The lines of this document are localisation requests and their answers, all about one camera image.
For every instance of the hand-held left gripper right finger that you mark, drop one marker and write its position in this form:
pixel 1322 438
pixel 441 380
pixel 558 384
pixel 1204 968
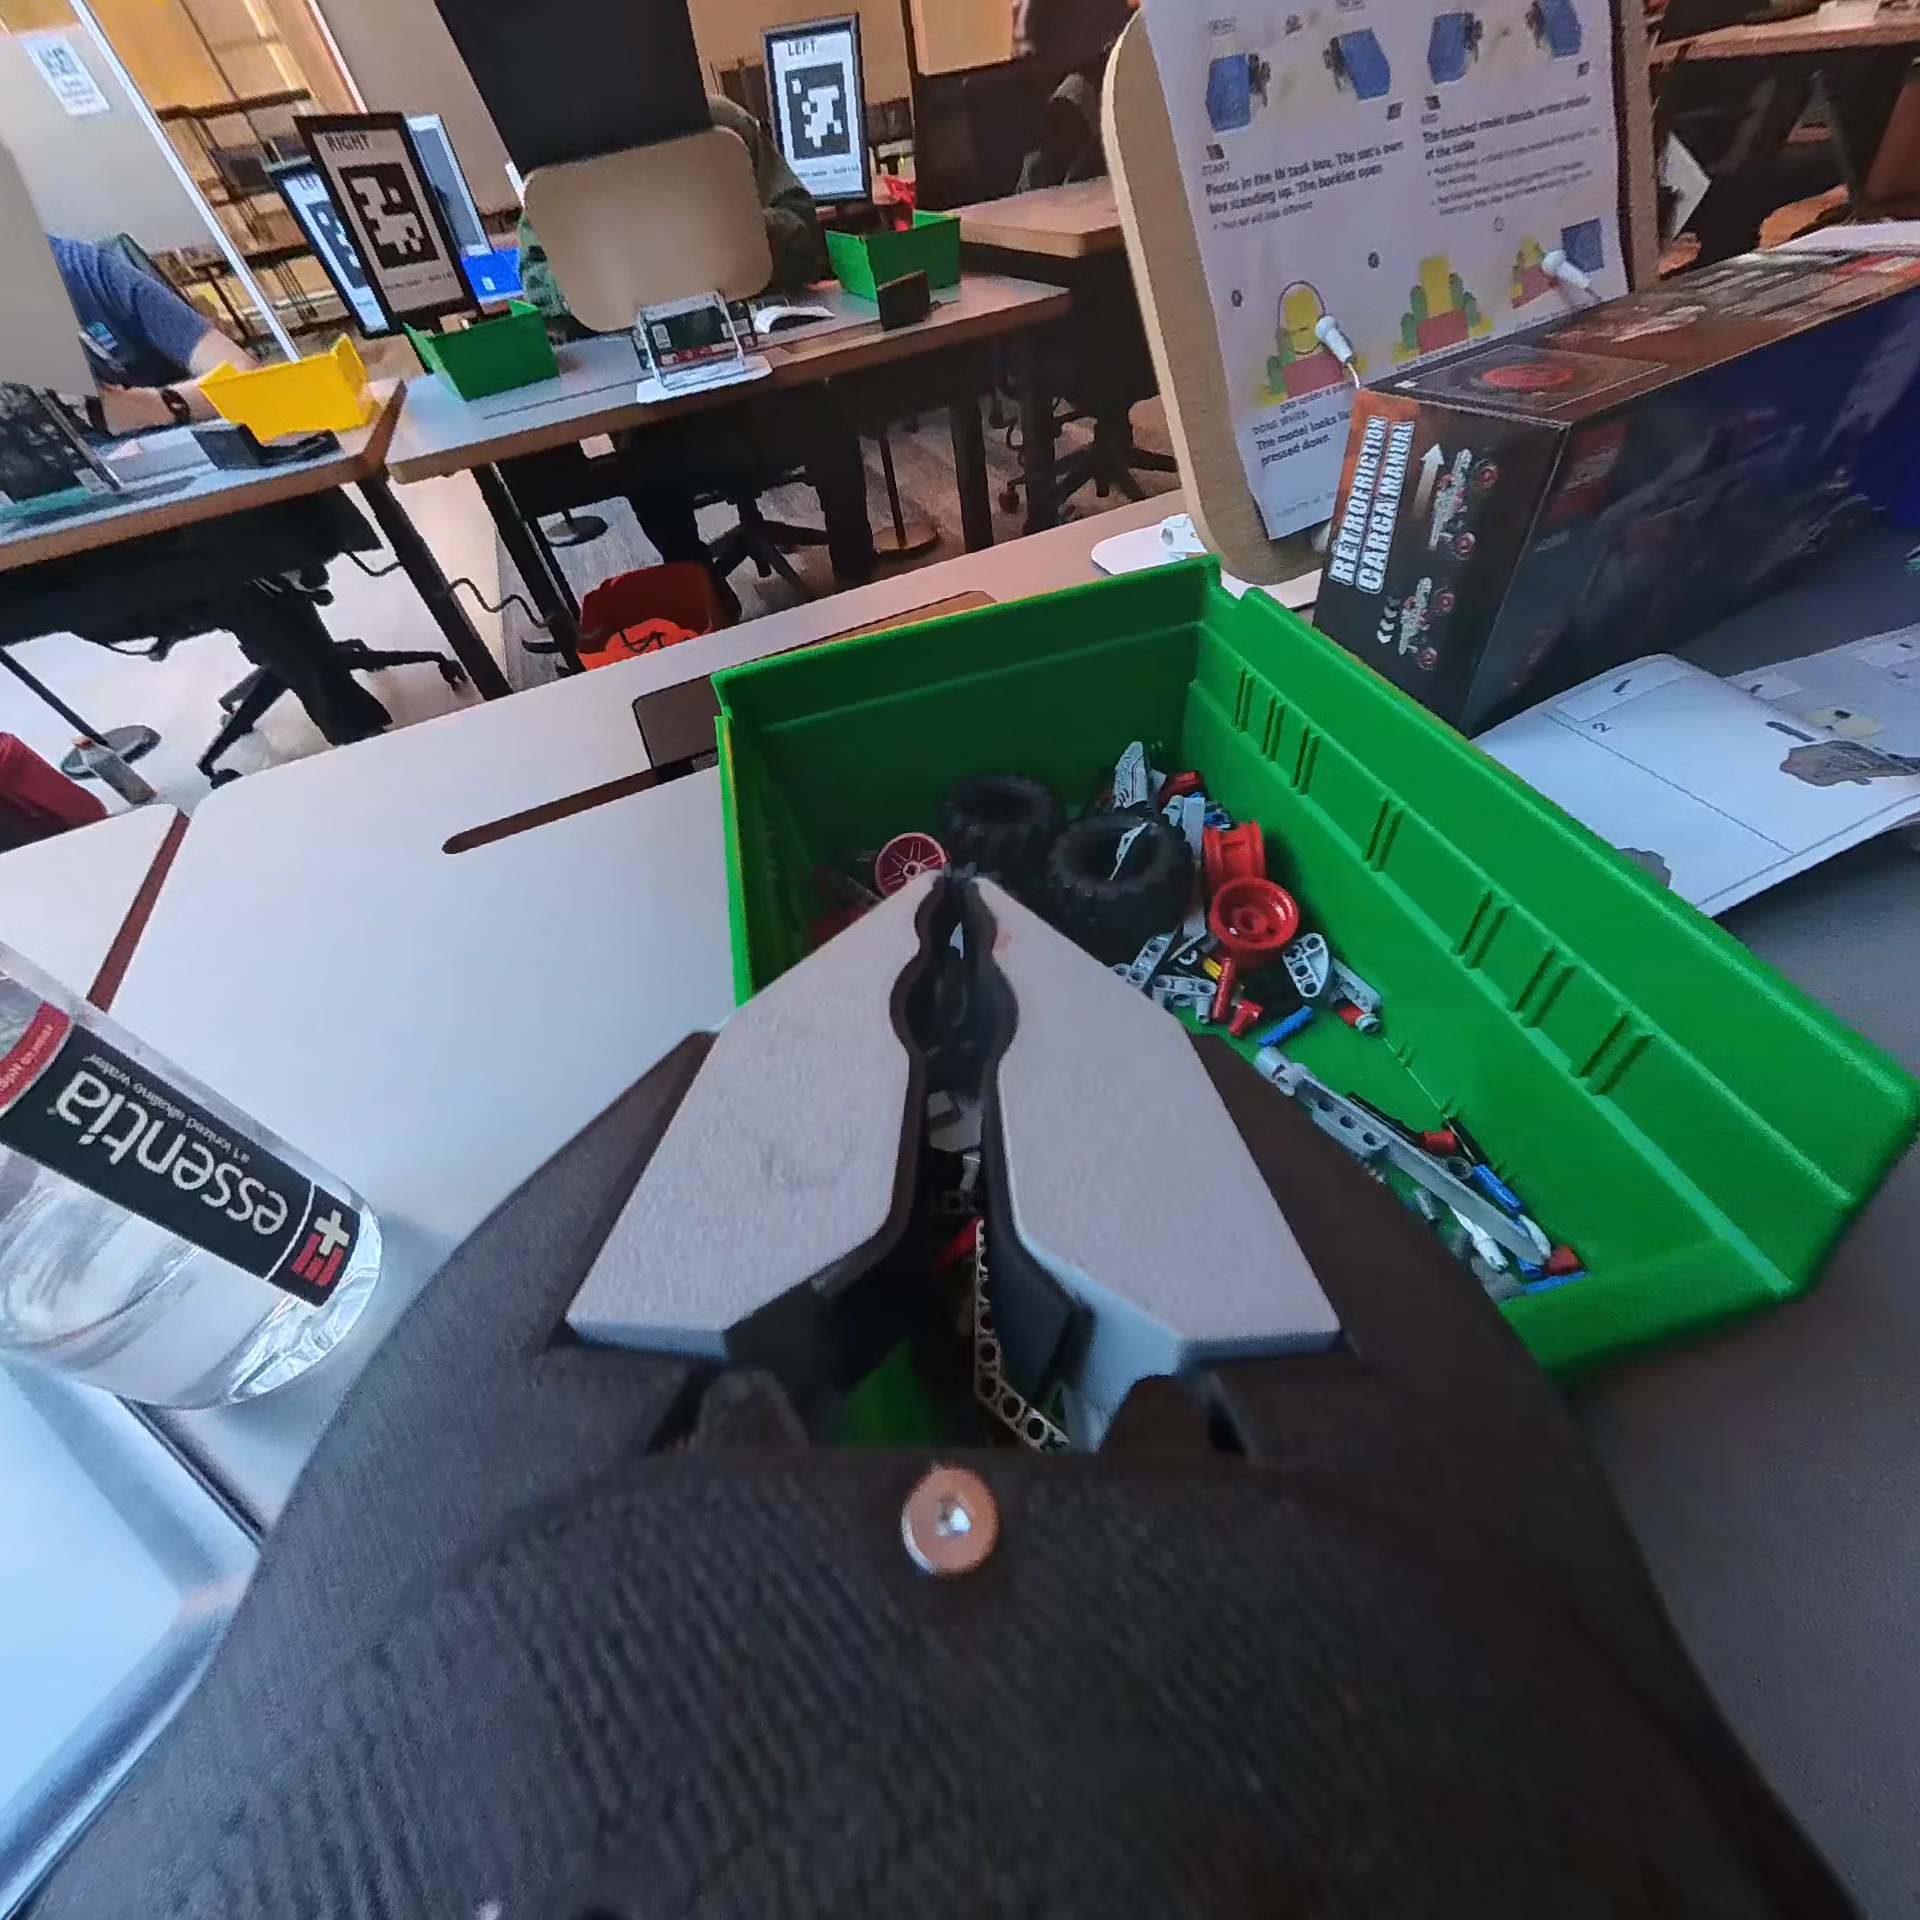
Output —
pixel 1155 1171

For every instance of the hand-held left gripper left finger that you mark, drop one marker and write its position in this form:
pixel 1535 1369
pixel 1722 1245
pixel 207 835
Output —
pixel 751 1171

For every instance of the black lego piece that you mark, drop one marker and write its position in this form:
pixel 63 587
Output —
pixel 952 974

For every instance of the large green plastic bin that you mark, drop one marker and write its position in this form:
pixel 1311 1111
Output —
pixel 1500 961

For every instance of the lego instruction booklet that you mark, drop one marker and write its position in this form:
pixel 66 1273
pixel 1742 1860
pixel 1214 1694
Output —
pixel 1681 764

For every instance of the pile of small lego pieces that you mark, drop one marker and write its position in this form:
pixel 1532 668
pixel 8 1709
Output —
pixel 1200 974

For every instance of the grey holed lego beam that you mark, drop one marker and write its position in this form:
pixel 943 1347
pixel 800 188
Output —
pixel 1008 1359

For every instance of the long grey lego beam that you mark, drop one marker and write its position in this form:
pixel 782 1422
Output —
pixel 1395 1156

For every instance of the red lego wheel rim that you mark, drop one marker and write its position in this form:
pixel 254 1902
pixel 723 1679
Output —
pixel 1232 854
pixel 1254 918
pixel 908 862

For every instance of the black lego tyre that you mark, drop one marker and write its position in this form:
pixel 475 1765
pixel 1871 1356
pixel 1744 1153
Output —
pixel 998 819
pixel 1119 885

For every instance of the black lego set box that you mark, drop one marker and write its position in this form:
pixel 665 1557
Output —
pixel 1651 495

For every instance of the red orange bag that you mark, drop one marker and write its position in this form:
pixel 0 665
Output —
pixel 644 617

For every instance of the clear water bottle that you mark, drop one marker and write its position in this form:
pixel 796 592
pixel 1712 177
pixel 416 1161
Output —
pixel 148 1142

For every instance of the white divider foot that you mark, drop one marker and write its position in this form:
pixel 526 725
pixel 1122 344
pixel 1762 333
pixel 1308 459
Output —
pixel 1148 548

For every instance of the black office chair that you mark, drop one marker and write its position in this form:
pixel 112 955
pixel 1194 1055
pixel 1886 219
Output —
pixel 299 616

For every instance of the silver rimmed tray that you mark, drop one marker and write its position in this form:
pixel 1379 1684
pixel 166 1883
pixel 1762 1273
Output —
pixel 90 1576

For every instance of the grey topped table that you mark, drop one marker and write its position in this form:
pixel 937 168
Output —
pixel 600 399

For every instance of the dark red bag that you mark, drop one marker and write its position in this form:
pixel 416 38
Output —
pixel 38 787

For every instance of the beige divider panel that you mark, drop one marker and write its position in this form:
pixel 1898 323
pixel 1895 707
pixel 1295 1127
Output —
pixel 1161 345

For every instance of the small display stand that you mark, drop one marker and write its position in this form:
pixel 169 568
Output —
pixel 690 339

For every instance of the small green plastic bin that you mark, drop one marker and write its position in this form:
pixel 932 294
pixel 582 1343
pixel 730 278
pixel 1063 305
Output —
pixel 488 352
pixel 891 254

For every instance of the small black box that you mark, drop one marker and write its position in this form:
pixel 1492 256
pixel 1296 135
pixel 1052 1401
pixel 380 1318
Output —
pixel 905 300

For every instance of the wooden edged table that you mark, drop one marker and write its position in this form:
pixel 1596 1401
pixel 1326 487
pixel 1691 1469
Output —
pixel 182 487

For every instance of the yellow plastic bin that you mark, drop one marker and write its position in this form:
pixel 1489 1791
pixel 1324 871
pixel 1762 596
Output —
pixel 284 393

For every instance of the printed instruction sheet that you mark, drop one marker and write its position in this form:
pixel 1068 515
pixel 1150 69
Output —
pixel 1350 195

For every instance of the black framed tag sign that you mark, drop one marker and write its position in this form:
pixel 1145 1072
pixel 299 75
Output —
pixel 819 107
pixel 388 211
pixel 323 247

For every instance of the blue plastic bin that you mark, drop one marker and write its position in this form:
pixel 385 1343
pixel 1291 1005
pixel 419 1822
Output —
pixel 1898 473

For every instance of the dark hanging panel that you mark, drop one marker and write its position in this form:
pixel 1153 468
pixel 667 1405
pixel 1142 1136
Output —
pixel 579 68

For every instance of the white wall sign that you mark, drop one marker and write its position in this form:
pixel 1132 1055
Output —
pixel 66 76

